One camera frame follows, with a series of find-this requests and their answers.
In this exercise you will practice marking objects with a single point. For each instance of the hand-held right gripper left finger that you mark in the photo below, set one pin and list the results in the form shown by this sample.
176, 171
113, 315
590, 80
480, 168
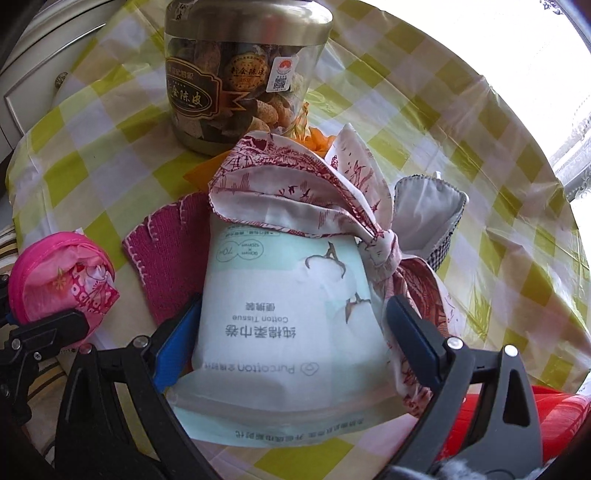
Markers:
178, 339

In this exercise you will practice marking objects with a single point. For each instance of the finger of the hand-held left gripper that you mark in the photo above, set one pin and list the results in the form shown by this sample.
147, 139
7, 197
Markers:
51, 332

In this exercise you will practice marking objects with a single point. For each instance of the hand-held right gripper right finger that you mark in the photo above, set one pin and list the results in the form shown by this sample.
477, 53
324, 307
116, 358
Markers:
411, 332

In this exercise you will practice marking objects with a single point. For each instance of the bright pink printed pouch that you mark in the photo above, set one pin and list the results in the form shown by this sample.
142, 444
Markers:
60, 277

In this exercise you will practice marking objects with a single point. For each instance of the pale green tissue pack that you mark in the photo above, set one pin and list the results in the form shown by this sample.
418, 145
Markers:
286, 323

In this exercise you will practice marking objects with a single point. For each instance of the magenta knitted cloth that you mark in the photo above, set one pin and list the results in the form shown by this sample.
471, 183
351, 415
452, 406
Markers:
171, 249

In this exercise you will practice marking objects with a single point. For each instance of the yellow checked tablecloth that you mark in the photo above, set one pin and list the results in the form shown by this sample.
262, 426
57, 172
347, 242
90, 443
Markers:
498, 258

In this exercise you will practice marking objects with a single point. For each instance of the grey fabric pouch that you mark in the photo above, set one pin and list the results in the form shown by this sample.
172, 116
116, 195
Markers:
427, 217

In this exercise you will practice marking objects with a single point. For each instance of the red thermos bottle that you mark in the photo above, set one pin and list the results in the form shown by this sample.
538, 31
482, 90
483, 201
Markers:
545, 424

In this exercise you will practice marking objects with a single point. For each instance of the red and white printed cloth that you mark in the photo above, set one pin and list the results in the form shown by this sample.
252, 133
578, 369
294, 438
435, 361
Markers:
286, 184

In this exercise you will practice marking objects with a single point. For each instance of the orange wrapper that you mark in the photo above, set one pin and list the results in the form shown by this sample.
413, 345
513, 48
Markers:
318, 140

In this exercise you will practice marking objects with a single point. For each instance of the sheer floral lace curtain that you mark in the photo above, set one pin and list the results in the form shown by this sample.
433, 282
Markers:
575, 152

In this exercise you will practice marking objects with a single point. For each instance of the round cabinet knob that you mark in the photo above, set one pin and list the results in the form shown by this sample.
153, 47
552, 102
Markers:
60, 79

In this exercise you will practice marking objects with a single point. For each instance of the snack jar with silver lid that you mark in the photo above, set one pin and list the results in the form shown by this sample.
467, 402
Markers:
231, 78

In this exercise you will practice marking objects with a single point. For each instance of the white cabinet drawer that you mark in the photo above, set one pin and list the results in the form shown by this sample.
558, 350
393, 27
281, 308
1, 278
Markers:
41, 60

